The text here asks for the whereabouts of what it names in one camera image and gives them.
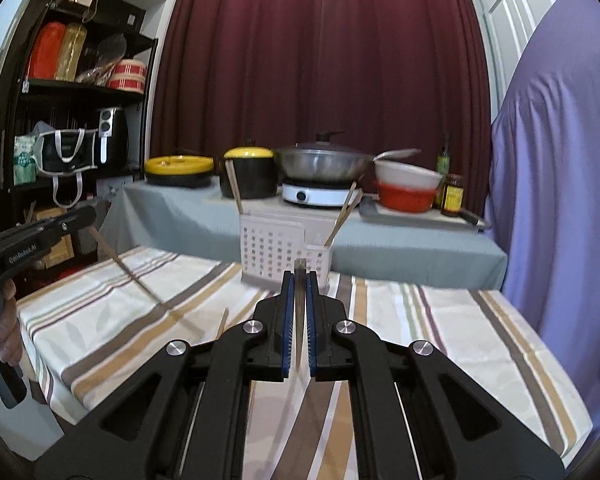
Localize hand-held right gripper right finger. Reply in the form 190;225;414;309
306;270;566;480

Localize black tote bag white handles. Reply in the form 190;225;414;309
34;127;100;208

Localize sauce jar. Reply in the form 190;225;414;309
440;173;466;218

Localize black shelf rack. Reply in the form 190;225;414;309
0;0;160;271

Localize black pot with yellow lid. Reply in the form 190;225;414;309
219;140;277;200

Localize purple cloth cover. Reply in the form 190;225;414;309
485;0;600;436

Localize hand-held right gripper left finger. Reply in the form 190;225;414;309
35;269;297;480

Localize olive oil bottle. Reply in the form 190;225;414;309
434;132;454;209

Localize dark red curtain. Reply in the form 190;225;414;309
150;0;496;196

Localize grey tray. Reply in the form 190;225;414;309
357;196;486;233

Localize black handled knife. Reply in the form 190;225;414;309
457;208;492;231

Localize black flat box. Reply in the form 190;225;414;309
92;2;147;37

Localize red bowl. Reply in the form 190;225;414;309
376;180;440;213

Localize gold package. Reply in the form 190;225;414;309
55;22;88;82

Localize grey tablecloth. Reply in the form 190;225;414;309
100;175;510;291

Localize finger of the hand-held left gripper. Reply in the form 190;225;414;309
34;205;99;257

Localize dark mesh skimmer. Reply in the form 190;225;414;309
75;34;128;85

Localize beige bowl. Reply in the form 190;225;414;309
374;159;443;192

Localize red package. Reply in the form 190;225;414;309
29;21;67;81

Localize person's left hand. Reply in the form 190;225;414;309
0;279;22;376

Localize white induction cooker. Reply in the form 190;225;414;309
281;179;365;208

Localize steel wok with glass lid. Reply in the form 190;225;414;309
272;131;423;183

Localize black air fryer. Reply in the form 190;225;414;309
94;106;129;166

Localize red striped round box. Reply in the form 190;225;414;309
106;58;147;93

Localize white panel door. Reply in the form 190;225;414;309
467;0;581;91

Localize black griddle with yellow lid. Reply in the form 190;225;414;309
144;155;216;189

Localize striped tablecloth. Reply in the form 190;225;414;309
15;245;595;480

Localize white perforated utensil holder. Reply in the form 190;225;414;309
239;211;333;292

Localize green and white packet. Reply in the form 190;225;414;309
12;135;40;187

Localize wooden board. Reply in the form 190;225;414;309
39;234;76;267

